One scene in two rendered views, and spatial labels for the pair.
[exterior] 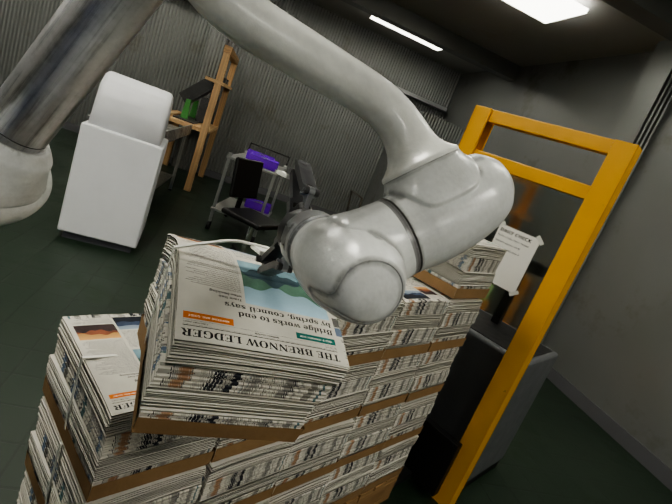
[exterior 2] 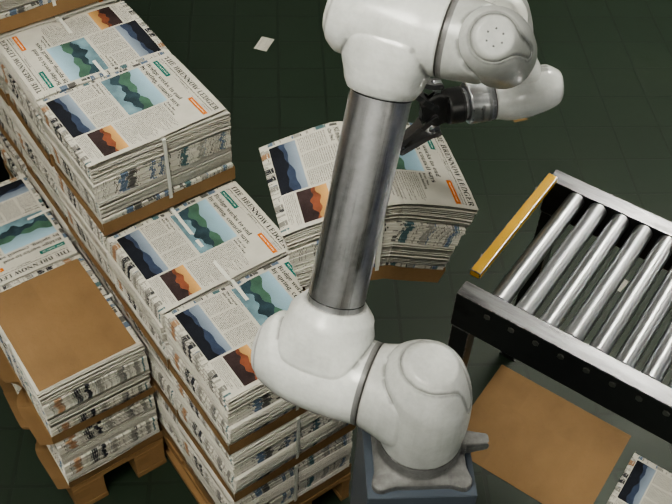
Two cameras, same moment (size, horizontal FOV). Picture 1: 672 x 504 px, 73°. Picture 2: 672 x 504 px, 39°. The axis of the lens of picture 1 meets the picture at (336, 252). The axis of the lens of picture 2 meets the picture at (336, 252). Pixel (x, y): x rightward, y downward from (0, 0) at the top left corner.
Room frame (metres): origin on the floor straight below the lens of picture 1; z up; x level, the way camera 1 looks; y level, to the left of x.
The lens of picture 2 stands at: (0.55, 1.60, 2.54)
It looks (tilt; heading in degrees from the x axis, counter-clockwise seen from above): 48 degrees down; 282
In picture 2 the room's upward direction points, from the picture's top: 3 degrees clockwise
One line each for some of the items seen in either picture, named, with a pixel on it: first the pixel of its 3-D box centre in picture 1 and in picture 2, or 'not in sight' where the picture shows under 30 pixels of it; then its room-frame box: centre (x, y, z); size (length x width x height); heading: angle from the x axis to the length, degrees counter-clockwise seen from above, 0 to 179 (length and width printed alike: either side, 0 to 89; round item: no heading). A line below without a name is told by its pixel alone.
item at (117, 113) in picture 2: not in sight; (130, 106); (1.42, -0.03, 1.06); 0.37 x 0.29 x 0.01; 50
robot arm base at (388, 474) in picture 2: not in sight; (429, 440); (0.55, 0.67, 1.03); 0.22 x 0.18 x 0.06; 17
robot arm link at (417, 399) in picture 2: not in sight; (420, 396); (0.58, 0.67, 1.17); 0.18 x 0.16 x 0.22; 173
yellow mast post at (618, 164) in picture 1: (526, 341); not in sight; (1.98, -0.95, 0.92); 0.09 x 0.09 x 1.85; 50
